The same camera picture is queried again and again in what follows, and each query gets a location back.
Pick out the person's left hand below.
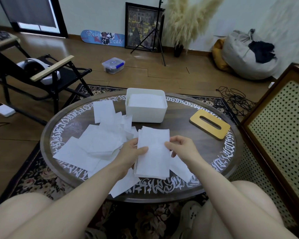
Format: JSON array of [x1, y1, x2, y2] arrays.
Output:
[[114, 138, 149, 175]]

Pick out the person's right hand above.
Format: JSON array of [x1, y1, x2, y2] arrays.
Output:
[[164, 135, 203, 169]]

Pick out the neat white tissue bundle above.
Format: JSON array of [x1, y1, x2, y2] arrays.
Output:
[[134, 126, 171, 180]]

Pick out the person's right forearm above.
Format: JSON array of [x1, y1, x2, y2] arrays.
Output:
[[186, 158, 299, 239]]

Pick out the person's left forearm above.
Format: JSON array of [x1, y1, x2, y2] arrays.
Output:
[[5, 160, 131, 239]]

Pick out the round wooden table with script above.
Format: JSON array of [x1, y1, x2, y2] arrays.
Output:
[[40, 90, 238, 203]]

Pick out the white plastic storage box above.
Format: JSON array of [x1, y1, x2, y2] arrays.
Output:
[[125, 88, 168, 123]]

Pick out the pile of loose white tissues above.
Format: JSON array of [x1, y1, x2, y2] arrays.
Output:
[[52, 99, 195, 198]]

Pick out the wooden slotted tissue box lid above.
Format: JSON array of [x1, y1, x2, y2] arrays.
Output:
[[189, 109, 231, 140]]

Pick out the stacked white tissues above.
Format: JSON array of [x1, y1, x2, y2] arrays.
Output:
[[128, 94, 166, 109]]

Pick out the dark floral patterned rug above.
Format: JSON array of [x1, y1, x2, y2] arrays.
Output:
[[0, 83, 241, 239]]

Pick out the white clog shoe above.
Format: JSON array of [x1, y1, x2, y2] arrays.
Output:
[[173, 201, 203, 239]]

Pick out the clear container with blue lid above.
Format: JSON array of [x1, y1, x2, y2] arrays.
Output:
[[102, 57, 125, 75]]

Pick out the black vase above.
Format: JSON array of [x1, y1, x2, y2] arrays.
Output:
[[174, 42, 184, 58]]

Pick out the person's right leg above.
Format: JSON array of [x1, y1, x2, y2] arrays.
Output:
[[189, 180, 286, 239]]

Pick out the person's leg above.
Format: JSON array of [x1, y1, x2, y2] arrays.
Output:
[[0, 192, 56, 239], [189, 180, 286, 239]]

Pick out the yellow cushion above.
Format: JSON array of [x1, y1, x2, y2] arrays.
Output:
[[211, 38, 232, 72]]

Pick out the black folding chair wooden armrest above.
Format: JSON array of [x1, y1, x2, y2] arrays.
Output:
[[0, 45, 94, 126]]

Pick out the grey beanbag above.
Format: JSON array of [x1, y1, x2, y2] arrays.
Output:
[[221, 29, 280, 80]]

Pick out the wooden cabinet with perforated panel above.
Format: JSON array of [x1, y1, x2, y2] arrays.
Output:
[[228, 63, 299, 233]]

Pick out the black tripod stand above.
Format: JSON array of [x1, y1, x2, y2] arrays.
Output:
[[131, 0, 167, 67]]

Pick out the blue printed skateboard deck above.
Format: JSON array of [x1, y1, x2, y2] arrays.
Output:
[[80, 29, 125, 48]]

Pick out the black framed picture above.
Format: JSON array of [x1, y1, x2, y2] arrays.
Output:
[[125, 2, 165, 52]]

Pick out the cream pampas grass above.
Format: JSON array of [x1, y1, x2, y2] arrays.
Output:
[[163, 0, 226, 49]]

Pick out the white headset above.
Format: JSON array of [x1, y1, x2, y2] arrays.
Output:
[[16, 58, 61, 85]]

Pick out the black cloth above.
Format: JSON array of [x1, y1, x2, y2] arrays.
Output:
[[248, 41, 277, 64]]

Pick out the person's left leg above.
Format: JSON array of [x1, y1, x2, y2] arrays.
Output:
[[0, 192, 56, 239]]

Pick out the white power bank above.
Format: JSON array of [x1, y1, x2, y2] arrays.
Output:
[[0, 103, 16, 117]]

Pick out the small wooden side table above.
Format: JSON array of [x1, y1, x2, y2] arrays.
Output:
[[0, 30, 31, 59]]

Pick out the black tangled cables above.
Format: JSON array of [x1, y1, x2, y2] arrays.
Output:
[[215, 86, 257, 118]]

